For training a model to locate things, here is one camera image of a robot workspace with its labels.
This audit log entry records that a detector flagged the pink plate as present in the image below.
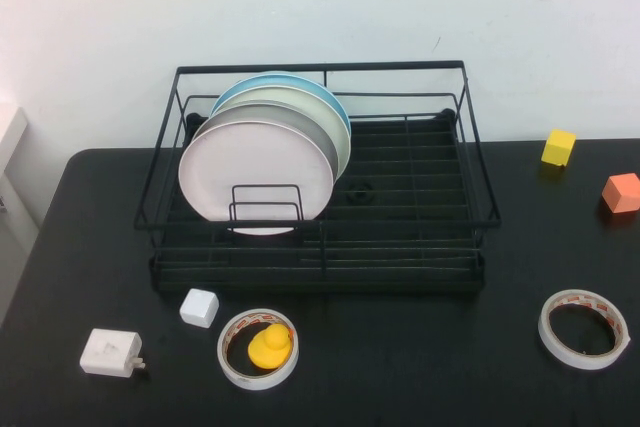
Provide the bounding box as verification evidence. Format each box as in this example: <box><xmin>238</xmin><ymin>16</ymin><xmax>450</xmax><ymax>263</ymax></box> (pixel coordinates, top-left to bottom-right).
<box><xmin>178</xmin><ymin>121</ymin><xmax>335</xmax><ymax>237</ymax></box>

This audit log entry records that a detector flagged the cream plate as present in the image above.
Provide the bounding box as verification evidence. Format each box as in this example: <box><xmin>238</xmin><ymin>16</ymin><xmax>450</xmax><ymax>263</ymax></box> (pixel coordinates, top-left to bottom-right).
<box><xmin>218</xmin><ymin>86</ymin><xmax>354</xmax><ymax>184</ymax></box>

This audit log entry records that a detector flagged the grey plate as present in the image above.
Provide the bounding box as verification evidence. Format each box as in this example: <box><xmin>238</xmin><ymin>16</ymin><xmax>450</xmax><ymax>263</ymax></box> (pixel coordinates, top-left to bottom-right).
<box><xmin>192</xmin><ymin>103</ymin><xmax>341</xmax><ymax>183</ymax></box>

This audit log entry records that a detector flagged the blue plate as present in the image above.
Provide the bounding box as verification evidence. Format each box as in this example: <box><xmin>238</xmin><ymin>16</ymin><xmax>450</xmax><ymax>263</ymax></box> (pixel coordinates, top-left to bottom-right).
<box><xmin>209</xmin><ymin>70</ymin><xmax>347</xmax><ymax>121</ymax></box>

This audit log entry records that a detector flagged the yellow rubber duck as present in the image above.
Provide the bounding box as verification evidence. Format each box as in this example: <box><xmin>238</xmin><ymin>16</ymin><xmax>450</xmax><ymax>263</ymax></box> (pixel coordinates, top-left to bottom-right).
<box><xmin>248</xmin><ymin>324</ymin><xmax>294</xmax><ymax>369</ymax></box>

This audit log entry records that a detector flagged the white cube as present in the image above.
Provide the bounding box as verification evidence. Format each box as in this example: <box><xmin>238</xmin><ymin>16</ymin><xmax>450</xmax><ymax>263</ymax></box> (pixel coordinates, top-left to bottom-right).
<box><xmin>178</xmin><ymin>288</ymin><xmax>220</xmax><ymax>329</ymax></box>

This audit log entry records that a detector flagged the white tape roll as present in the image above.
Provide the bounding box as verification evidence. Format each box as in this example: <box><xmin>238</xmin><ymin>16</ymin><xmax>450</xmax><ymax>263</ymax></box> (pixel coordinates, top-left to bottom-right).
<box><xmin>537</xmin><ymin>289</ymin><xmax>631</xmax><ymax>371</ymax></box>
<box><xmin>217</xmin><ymin>307</ymin><xmax>300</xmax><ymax>391</ymax></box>

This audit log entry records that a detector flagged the yellow cube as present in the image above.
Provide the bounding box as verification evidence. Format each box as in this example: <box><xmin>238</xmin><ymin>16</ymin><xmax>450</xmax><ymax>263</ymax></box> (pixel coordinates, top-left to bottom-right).
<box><xmin>540</xmin><ymin>129</ymin><xmax>577</xmax><ymax>167</ymax></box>

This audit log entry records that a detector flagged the white power adapter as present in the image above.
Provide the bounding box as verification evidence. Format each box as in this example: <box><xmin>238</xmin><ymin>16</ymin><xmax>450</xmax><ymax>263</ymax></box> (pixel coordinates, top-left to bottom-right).
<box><xmin>78</xmin><ymin>328</ymin><xmax>147</xmax><ymax>376</ymax></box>

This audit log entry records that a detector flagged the orange cube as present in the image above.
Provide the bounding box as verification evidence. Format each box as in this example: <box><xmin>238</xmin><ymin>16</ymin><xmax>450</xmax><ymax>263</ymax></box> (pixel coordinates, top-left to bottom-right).
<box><xmin>600</xmin><ymin>172</ymin><xmax>640</xmax><ymax>216</ymax></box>

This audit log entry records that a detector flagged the white cabinet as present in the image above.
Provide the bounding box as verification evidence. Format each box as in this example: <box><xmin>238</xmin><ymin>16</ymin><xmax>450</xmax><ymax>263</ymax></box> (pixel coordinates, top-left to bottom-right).
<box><xmin>0</xmin><ymin>106</ymin><xmax>41</xmax><ymax>328</ymax></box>

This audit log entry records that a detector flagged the black wire dish rack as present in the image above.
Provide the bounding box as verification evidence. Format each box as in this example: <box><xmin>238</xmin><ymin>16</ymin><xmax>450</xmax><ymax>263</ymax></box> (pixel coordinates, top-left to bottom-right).
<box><xmin>149</xmin><ymin>109</ymin><xmax>485</xmax><ymax>294</ymax></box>
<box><xmin>133</xmin><ymin>60</ymin><xmax>502</xmax><ymax>278</ymax></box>

